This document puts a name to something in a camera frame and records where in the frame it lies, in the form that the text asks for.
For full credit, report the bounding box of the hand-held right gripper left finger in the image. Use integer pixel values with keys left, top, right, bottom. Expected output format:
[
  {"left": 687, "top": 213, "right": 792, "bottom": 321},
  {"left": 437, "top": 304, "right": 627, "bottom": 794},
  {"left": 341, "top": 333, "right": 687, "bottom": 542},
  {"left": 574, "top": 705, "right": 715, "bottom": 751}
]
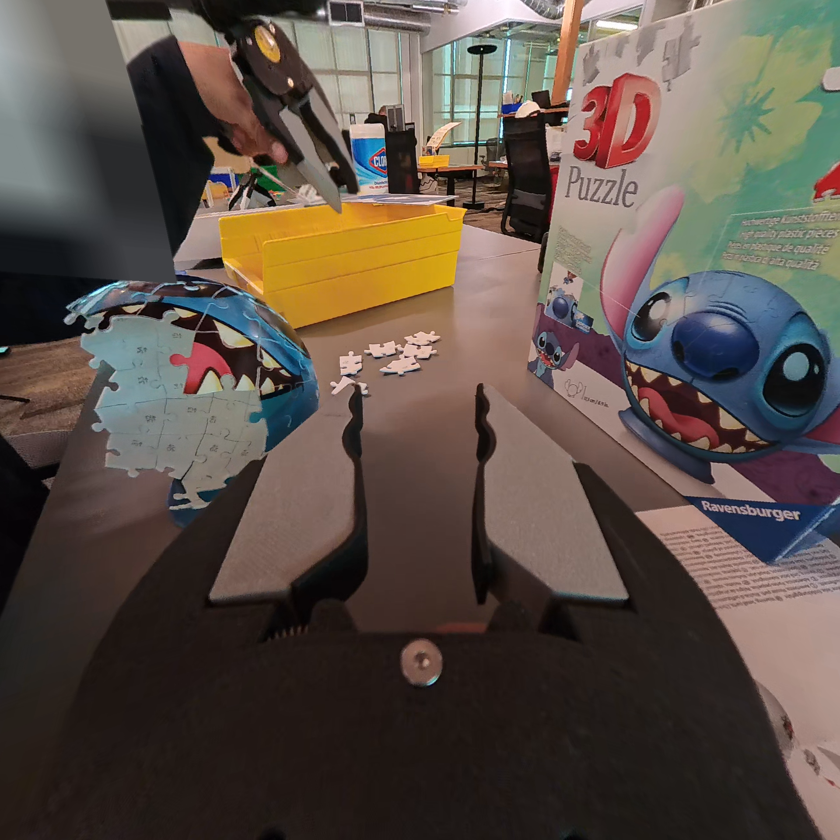
[{"left": 206, "top": 381, "right": 370, "bottom": 607}]

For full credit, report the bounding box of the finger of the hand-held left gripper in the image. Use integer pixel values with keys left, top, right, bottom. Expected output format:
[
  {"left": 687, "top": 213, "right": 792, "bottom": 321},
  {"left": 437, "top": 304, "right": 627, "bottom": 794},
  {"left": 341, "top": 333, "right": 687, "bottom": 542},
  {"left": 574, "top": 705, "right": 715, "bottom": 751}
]
[
  {"left": 280, "top": 105, "right": 345, "bottom": 217},
  {"left": 304, "top": 78, "right": 361, "bottom": 196}
]

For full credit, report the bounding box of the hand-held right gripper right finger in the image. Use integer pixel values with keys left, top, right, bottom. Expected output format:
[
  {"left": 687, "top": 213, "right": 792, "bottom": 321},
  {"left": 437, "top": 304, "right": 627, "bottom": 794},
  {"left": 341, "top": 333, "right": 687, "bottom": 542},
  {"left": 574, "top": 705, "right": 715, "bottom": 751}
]
[{"left": 469, "top": 381, "right": 631, "bottom": 604}]

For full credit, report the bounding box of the blue puzzle ball stand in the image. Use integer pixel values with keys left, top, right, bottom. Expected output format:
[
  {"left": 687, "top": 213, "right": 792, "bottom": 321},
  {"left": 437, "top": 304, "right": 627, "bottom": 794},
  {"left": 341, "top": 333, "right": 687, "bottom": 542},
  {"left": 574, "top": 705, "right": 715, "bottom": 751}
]
[{"left": 167, "top": 478, "right": 217, "bottom": 527}]

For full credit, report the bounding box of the yellow plastic bin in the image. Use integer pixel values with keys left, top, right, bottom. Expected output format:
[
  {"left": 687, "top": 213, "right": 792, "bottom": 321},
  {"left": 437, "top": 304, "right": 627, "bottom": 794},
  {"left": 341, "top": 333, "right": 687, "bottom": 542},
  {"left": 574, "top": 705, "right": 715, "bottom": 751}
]
[{"left": 218, "top": 199, "right": 467, "bottom": 327}]

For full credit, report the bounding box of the pile of white puzzle pieces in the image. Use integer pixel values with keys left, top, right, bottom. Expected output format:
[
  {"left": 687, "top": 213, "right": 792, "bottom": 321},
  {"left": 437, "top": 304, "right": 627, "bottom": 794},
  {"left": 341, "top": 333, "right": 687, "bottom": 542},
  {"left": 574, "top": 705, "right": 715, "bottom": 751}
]
[{"left": 330, "top": 331, "right": 443, "bottom": 395}]

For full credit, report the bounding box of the blue puzzle ball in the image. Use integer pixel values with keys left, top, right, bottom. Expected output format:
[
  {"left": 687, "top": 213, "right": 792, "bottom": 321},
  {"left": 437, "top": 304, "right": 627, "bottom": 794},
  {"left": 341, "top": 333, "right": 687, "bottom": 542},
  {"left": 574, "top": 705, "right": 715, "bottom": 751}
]
[{"left": 63, "top": 274, "right": 320, "bottom": 509}]

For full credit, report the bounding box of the person's left forearm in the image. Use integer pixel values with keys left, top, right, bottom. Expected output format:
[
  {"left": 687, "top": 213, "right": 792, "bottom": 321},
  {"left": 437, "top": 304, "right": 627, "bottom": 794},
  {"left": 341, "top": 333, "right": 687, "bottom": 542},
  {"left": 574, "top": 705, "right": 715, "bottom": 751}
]
[{"left": 126, "top": 0, "right": 227, "bottom": 253}]

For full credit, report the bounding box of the colourful puzzle box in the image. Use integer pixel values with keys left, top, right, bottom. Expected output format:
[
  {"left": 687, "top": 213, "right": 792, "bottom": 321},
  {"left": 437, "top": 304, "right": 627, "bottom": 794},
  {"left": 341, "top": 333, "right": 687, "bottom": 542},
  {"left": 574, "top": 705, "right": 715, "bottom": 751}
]
[{"left": 526, "top": 0, "right": 840, "bottom": 562}]

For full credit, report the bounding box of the person's left hand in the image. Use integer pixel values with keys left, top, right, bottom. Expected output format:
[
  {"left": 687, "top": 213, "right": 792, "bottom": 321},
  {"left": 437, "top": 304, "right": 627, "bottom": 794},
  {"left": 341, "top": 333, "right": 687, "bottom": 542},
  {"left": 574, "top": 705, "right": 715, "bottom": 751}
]
[{"left": 177, "top": 40, "right": 289, "bottom": 165}]

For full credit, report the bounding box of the white blue wipes canister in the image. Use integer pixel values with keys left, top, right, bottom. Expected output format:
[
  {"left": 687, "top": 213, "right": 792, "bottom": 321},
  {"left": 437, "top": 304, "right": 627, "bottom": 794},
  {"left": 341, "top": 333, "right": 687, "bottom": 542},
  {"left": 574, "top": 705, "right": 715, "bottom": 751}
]
[{"left": 349, "top": 126, "right": 394, "bottom": 196}]

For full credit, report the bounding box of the white plastic bin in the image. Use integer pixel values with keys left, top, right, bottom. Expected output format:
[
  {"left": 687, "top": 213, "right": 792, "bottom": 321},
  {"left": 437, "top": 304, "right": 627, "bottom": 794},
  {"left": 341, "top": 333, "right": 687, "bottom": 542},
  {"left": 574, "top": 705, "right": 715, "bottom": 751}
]
[{"left": 175, "top": 208, "right": 227, "bottom": 271}]

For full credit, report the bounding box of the black floor lamp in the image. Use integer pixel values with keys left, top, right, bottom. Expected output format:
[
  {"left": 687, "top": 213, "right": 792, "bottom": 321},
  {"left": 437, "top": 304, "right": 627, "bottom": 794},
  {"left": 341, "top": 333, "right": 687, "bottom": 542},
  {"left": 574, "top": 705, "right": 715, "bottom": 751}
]
[{"left": 467, "top": 37, "right": 500, "bottom": 212}]

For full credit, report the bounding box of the white instruction sheet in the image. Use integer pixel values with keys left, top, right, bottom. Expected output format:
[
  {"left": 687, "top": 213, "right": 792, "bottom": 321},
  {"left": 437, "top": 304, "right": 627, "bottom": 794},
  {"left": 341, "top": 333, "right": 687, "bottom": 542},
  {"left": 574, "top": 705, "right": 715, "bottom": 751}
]
[{"left": 637, "top": 503, "right": 840, "bottom": 828}]

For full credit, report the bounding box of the black office chair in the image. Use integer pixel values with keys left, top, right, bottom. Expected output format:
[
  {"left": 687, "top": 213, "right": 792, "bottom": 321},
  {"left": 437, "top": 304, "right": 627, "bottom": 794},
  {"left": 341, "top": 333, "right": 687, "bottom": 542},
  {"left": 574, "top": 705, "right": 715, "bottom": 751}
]
[{"left": 500, "top": 114, "right": 557, "bottom": 243}]

